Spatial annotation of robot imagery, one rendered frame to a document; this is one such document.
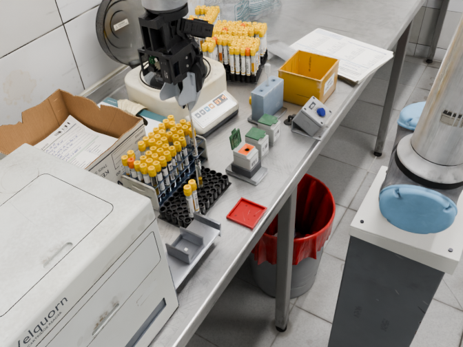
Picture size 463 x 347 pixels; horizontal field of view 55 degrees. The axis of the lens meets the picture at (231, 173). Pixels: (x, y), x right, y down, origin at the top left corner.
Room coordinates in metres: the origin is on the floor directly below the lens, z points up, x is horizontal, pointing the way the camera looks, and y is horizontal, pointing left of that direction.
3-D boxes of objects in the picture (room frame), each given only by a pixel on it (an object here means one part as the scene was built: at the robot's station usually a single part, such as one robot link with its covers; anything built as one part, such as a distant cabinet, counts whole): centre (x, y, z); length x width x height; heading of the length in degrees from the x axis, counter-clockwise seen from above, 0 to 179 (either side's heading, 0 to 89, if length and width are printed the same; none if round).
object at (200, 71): (0.72, 0.06, 1.22); 0.05 x 0.02 x 0.09; 56
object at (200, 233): (0.53, 0.11, 0.92); 0.21 x 0.07 x 0.05; 146
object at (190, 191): (0.72, 0.09, 0.93); 0.17 x 0.09 x 0.11; 146
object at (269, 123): (0.92, -0.11, 0.91); 0.05 x 0.04 x 0.07; 56
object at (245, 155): (0.80, -0.04, 0.92); 0.05 x 0.04 x 0.06; 53
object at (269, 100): (1.03, -0.11, 0.92); 0.10 x 0.07 x 0.10; 141
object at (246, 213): (0.66, -0.03, 0.88); 0.07 x 0.07 x 0.01; 56
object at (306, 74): (1.12, -0.24, 0.93); 0.13 x 0.13 x 0.10; 55
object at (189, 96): (0.71, 0.07, 1.17); 0.06 x 0.03 x 0.09; 146
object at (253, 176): (0.80, -0.04, 0.89); 0.09 x 0.05 x 0.04; 53
